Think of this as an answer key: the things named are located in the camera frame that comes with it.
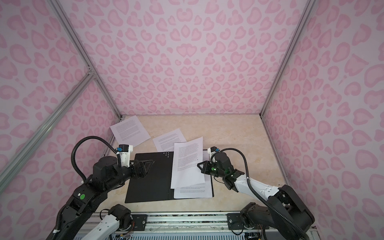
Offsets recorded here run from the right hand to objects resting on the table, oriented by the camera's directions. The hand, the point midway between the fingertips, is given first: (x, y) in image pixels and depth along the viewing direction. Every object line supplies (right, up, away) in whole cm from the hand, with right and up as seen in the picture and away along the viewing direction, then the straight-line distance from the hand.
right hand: (197, 165), depth 81 cm
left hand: (-23, +6, -13) cm, 27 cm away
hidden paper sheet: (-6, +3, +11) cm, 13 cm away
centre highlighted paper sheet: (-22, +9, +24) cm, 34 cm away
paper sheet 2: (-50, +17, +32) cm, 62 cm away
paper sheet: (+4, -15, +3) cm, 16 cm away
